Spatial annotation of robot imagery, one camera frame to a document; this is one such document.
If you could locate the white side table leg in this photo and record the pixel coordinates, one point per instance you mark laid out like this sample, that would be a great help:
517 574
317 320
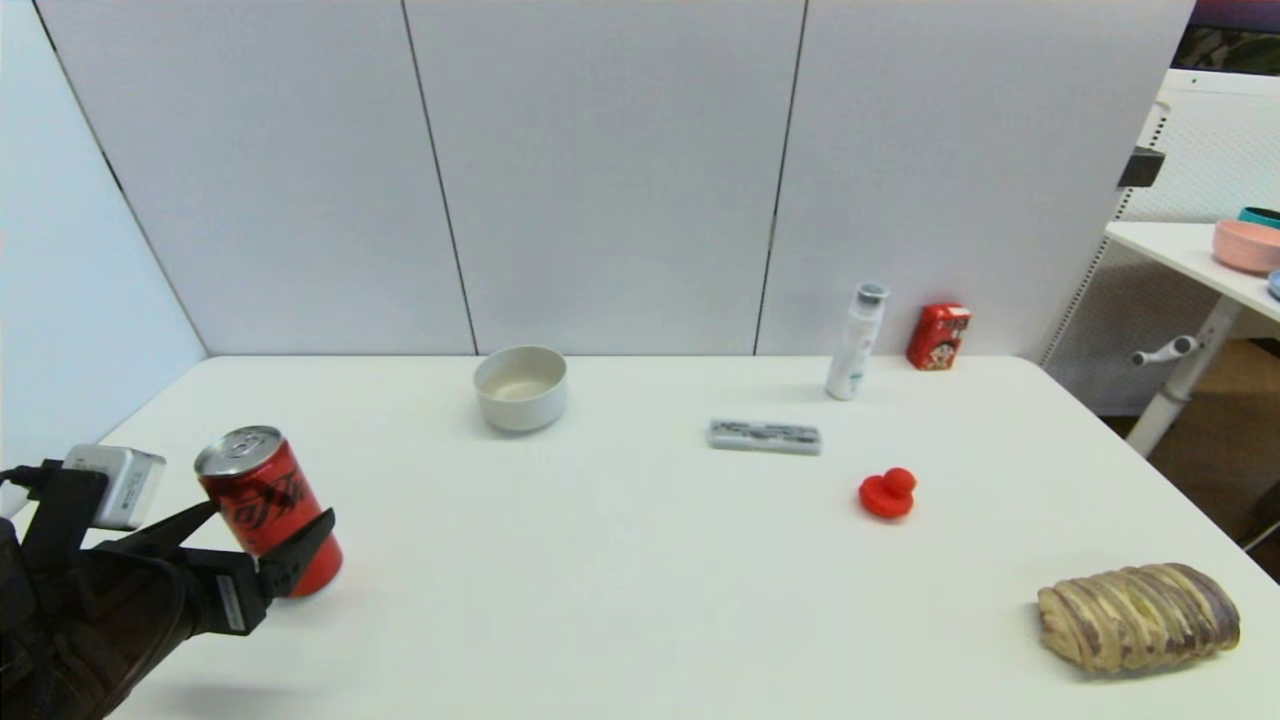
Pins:
1185 380

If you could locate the teal bowl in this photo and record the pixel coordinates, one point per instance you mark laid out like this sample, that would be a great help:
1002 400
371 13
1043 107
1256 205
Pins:
1262 215

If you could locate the white side table top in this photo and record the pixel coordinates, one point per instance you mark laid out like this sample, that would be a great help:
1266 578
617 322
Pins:
1195 255

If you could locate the white perforated panel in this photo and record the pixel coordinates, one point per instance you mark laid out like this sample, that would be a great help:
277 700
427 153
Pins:
1220 140

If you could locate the white plastic bottle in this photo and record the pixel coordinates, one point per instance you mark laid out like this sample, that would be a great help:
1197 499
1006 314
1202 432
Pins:
855 345

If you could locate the red cartoon drink carton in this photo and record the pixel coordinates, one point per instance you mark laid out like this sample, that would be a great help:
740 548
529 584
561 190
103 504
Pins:
938 338

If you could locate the red cola can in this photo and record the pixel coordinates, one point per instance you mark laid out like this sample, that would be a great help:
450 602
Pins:
262 500

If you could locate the blue dish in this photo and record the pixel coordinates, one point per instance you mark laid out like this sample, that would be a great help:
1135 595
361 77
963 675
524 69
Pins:
1275 284

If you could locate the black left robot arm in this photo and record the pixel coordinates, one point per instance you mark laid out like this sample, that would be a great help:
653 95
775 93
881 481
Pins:
70 640

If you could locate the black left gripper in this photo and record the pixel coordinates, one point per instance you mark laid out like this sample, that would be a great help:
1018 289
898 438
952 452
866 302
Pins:
228 597

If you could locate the grey clear plastic case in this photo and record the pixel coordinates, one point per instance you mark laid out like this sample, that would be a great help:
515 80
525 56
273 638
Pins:
765 437

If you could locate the beige round bowl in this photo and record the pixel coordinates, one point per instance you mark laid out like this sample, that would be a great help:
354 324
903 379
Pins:
520 390

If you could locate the red rubber duck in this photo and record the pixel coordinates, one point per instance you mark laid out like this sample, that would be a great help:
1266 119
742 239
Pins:
886 495

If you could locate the brown striped bread loaf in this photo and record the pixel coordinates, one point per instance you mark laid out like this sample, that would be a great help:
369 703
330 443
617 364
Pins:
1140 615

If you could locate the black partition clip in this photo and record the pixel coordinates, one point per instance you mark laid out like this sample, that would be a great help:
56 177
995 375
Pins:
1140 167

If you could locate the pink bowl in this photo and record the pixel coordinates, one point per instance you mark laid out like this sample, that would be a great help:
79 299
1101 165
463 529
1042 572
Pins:
1247 247

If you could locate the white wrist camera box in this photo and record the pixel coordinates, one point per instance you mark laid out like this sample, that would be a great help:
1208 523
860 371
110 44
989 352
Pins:
130 480

